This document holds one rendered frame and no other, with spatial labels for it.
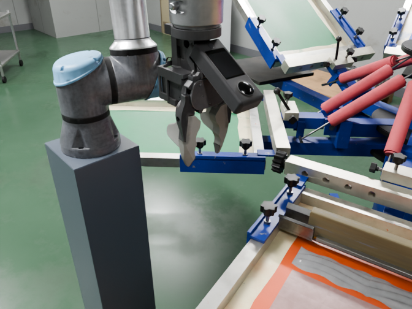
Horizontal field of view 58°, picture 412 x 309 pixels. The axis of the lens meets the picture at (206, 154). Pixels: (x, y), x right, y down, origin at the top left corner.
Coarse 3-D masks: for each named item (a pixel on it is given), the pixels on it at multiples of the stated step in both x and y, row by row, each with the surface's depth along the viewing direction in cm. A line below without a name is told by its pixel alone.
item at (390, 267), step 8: (320, 240) 96; (328, 240) 96; (336, 248) 95; (344, 248) 94; (352, 248) 94; (360, 256) 92; (368, 256) 91; (376, 264) 90; (384, 264) 89; (392, 264) 89; (400, 272) 87; (408, 272) 87
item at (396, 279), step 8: (376, 272) 92; (384, 272) 92; (392, 272) 92; (392, 280) 90; (400, 280) 90; (408, 280) 90; (400, 288) 88; (408, 288) 88; (368, 304) 84; (376, 304) 84; (384, 304) 84
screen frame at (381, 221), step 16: (304, 192) 115; (320, 192) 115; (336, 208) 110; (352, 208) 108; (368, 208) 108; (368, 224) 107; (384, 224) 104; (400, 224) 102; (272, 240) 102; (240, 256) 92; (256, 256) 93; (224, 272) 87; (240, 272) 87; (224, 288) 84; (208, 304) 80; (224, 304) 83
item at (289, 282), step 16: (304, 240) 102; (288, 256) 97; (336, 256) 97; (352, 256) 97; (288, 272) 92; (304, 272) 92; (368, 272) 92; (272, 288) 88; (288, 288) 88; (304, 288) 88; (320, 288) 88; (336, 288) 88; (256, 304) 84; (272, 304) 84; (288, 304) 84; (304, 304) 84; (320, 304) 84; (336, 304) 84; (352, 304) 84
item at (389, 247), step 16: (320, 208) 97; (320, 224) 96; (336, 224) 93; (352, 224) 92; (336, 240) 95; (352, 240) 93; (368, 240) 90; (384, 240) 88; (400, 240) 87; (384, 256) 89; (400, 256) 87
